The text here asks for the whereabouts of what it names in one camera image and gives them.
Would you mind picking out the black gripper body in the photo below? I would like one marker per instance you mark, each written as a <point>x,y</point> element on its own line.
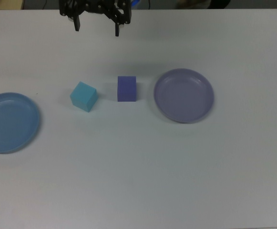
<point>96,6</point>

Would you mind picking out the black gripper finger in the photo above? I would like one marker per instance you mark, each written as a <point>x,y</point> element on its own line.
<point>77,22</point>
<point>122,15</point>

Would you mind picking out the purple foam cube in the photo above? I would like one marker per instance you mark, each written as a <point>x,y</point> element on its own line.
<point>126,89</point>

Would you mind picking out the cyan foam cube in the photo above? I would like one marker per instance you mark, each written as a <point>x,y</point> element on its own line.
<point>83,96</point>

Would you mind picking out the wooden desk panel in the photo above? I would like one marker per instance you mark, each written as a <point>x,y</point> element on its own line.
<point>4,4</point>

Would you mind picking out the lilac plastic plate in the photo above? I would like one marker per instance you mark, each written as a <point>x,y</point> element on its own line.
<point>183,95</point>

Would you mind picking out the blue plastic plate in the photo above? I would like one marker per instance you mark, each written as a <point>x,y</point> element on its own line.
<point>9,122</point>

